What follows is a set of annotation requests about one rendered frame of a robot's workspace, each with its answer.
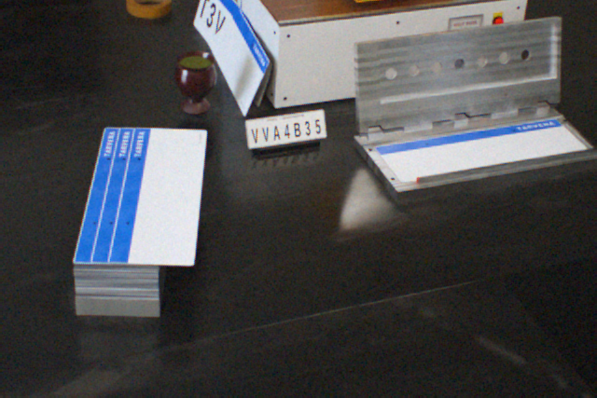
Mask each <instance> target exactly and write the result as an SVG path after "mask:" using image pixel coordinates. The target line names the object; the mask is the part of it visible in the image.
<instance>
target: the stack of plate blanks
mask: <svg viewBox="0 0 597 398"><path fill-rule="evenodd" d="M118 130H119V128H105V129H104V138H103V141H102V142H101V145H100V149H99V154H98V158H97V162H96V167H95V171H94V174H93V179H92V184H91V188H90V195H89V199H88V203H87V209H86V212H85V216H84V220H83V225H82V228H81V229H80V232H79V238H78V242H77V246H76V253H75V258H74V265H75V267H74V275H75V287H76V315H102V316H135V317H160V311H161V303H162V296H163V288H164V280H165V272H166V266H136V265H106V264H92V262H91V257H92V252H93V248H94V243H95V239H96V235H97V229H98V225H99V221H100V216H101V211H102V206H104V198H105V193H106V189H107V185H108V179H109V175H110V171H111V166H112V162H113V157H114V152H115V148H116V143H117V138H118Z"/></svg>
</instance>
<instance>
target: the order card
mask: <svg viewBox="0 0 597 398"><path fill-rule="evenodd" d="M245 127H246V137H247V145H248V148H249V149H251V148H258V147H263V146H270V145H277V144H289V143H294V142H301V141H309V140H314V139H321V138H326V124H325V115H324V110H317V111H311V112H305V113H297V114H291V115H284V116H277V117H264V118H258V119H251V120H245Z"/></svg>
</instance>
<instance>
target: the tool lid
mask: <svg viewBox="0 0 597 398"><path fill-rule="evenodd" d="M353 44H354V97H355V125H356V131H357V132H360V133H364V132H368V127H369V126H376V125H381V127H382V129H383V130H389V128H395V127H403V128H404V131H402V132H403V133H407V132H415V131H420V130H426V129H431V128H432V122H435V121H440V120H447V119H453V118H454V114H460V113H466V114H467V115H468V116H470V117H472V116H478V115H485V114H488V115H491V117H490V119H496V118H503V117H514V116H516V115H517V114H518V109H524V108H530V106H537V101H545V100H548V102H549V103H559V102H560V85H561V59H562V18H558V17H554V18H546V19H539V20H530V21H515V22H508V23H500V24H492V25H484V26H477V27H468V28H461V29H453V31H445V32H437V33H430V34H415V35H407V36H399V37H391V38H384V39H375V40H368V41H360V42H353ZM526 49H527V50H528V51H529V56H528V58H527V59H525V61H524V60H523V59H522V57H521V54H522V52H523V51H524V50H526ZM504 52H505V53H506V54H507V60H506V62H504V63H501V62H500V55H501V54H502V53H504ZM481 55H483V57H484V58H485V63H484V64H483V65H482V66H479V65H478V59H479V57H481ZM459 59H461V60H462V61H463V66H462V67H461V68H460V69H456V67H455V63H456V61H457V60H459ZM435 62H439V63H440V69H439V70H438V71H437V72H434V71H433V64H434V63H435ZM412 65H417V67H418V71H417V73H416V74H415V75H411V74H410V67H411V66H412ZM389 68H394V70H395V74H394V77H393V78H391V79H388V78H387V77H386V71H387V70H388V69H389Z"/></svg>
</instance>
